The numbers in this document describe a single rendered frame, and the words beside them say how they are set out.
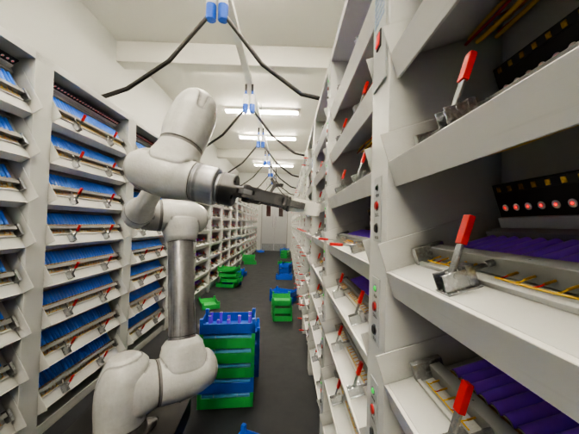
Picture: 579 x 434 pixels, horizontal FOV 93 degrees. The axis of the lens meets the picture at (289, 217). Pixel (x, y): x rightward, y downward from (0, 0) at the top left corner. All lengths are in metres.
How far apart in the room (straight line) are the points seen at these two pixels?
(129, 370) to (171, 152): 0.74
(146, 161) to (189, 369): 0.78
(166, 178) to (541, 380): 0.62
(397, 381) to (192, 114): 0.68
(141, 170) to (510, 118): 0.61
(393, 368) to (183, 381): 0.81
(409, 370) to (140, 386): 0.86
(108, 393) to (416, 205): 1.03
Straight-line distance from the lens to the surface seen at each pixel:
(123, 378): 1.14
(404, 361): 0.57
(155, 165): 0.66
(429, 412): 0.51
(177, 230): 1.19
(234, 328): 1.66
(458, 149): 0.36
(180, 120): 0.71
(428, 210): 0.54
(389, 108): 0.55
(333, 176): 1.21
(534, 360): 0.28
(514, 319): 0.30
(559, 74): 0.27
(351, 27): 1.22
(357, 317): 0.81
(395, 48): 0.57
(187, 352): 1.17
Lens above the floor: 1.01
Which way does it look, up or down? 1 degrees up
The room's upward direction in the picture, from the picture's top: 2 degrees clockwise
